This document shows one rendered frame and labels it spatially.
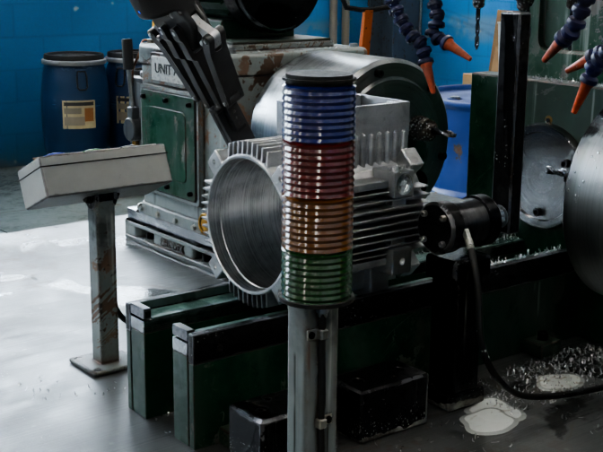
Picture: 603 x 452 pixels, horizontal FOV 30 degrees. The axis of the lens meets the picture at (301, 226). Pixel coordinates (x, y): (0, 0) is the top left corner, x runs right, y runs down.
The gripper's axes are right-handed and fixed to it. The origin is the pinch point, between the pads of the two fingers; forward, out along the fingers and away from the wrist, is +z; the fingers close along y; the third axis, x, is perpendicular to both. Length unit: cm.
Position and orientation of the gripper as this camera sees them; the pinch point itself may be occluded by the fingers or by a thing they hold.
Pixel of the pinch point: (234, 127)
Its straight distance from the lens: 130.5
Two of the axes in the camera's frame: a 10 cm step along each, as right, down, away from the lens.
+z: 3.9, 7.7, 5.0
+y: -6.1, -1.9, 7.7
